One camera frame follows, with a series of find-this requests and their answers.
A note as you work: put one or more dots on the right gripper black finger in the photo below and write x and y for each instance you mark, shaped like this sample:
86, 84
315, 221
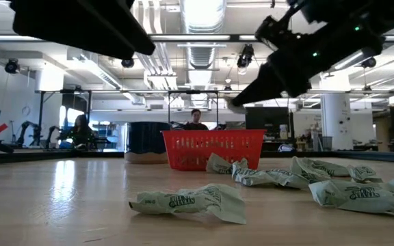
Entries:
269, 85

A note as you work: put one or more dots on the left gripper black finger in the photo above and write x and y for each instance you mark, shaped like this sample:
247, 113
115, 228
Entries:
115, 30

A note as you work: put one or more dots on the chip bag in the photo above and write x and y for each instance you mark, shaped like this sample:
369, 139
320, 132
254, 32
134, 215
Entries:
190, 201

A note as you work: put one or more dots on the black background robot arm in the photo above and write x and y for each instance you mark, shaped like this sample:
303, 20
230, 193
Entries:
29, 128
51, 133

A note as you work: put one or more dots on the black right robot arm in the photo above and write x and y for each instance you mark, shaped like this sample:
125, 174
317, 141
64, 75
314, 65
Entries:
371, 10

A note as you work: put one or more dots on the black monitor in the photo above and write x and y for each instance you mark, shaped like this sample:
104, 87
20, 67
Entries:
267, 119

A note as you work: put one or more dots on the white bottle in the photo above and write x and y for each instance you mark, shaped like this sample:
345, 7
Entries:
283, 132

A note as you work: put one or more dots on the black overhead crossbar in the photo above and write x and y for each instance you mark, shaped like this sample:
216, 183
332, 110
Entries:
234, 37

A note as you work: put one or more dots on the white round column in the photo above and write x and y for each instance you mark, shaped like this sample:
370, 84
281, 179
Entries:
337, 119

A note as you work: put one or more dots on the white blue round object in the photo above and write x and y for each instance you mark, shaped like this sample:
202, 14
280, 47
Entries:
286, 148

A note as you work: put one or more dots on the person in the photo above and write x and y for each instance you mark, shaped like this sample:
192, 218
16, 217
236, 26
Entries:
196, 116
79, 133

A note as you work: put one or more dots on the grey waste bin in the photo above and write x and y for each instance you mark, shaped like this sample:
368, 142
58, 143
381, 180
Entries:
327, 143

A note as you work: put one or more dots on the red plastic basket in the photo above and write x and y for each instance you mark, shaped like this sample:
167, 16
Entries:
214, 147

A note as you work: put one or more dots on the white rectangular ceiling duct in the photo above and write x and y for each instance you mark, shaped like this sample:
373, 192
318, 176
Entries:
87, 68

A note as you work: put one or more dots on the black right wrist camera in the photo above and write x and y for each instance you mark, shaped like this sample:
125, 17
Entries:
277, 34

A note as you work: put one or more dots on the silver ceiling duct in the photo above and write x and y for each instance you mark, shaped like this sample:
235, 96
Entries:
202, 54

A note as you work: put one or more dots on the black background station frame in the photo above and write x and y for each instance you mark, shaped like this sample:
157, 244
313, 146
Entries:
40, 112
193, 92

